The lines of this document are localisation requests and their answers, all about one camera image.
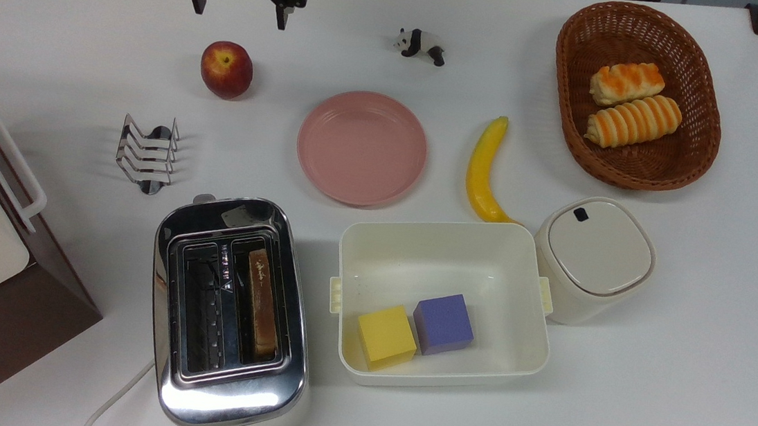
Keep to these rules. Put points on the pink round plate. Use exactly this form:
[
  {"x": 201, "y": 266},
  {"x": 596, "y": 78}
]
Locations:
[{"x": 361, "y": 149}]

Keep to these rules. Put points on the brown toast slice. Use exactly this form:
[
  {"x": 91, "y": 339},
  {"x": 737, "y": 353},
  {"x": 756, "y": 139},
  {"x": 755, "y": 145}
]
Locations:
[{"x": 263, "y": 306}]

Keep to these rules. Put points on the bread roll with orange glaze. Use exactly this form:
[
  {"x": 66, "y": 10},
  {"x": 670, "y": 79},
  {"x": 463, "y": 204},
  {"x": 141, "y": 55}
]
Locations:
[{"x": 626, "y": 84}]

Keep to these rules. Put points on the striped spiral bread roll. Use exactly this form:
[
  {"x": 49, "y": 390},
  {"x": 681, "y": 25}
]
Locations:
[{"x": 632, "y": 121}]

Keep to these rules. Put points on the red apple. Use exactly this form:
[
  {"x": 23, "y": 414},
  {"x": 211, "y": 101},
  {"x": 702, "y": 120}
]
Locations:
[{"x": 226, "y": 70}]

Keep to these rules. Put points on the metal toast rack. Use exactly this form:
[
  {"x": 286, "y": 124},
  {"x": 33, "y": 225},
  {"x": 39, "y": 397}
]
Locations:
[{"x": 148, "y": 152}]

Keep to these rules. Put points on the black white panda figurine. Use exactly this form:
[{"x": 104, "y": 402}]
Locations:
[{"x": 420, "y": 43}]

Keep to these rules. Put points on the yellow banana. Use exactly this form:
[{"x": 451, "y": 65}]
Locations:
[{"x": 482, "y": 171}]

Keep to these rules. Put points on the cream rectangular plastic container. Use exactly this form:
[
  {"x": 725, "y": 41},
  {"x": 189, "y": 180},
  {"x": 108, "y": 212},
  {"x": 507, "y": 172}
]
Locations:
[{"x": 485, "y": 265}]

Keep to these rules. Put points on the yellow foam cube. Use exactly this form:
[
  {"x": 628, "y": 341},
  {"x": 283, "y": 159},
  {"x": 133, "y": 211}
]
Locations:
[{"x": 386, "y": 335}]

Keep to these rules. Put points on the purple foam cube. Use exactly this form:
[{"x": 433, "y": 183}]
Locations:
[{"x": 443, "y": 323}]

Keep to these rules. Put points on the chrome two-slot toaster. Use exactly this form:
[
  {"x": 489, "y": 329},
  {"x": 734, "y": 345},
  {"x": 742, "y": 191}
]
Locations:
[{"x": 222, "y": 393}]

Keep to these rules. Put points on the brown box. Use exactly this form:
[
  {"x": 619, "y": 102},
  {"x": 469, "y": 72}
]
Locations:
[{"x": 13, "y": 331}]

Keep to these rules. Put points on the cream canister with lid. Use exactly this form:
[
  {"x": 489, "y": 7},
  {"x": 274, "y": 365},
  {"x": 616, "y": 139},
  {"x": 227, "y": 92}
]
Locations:
[{"x": 594, "y": 258}]

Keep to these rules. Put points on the brown wicker basket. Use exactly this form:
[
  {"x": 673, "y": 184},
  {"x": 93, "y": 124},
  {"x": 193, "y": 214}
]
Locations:
[{"x": 676, "y": 158}]

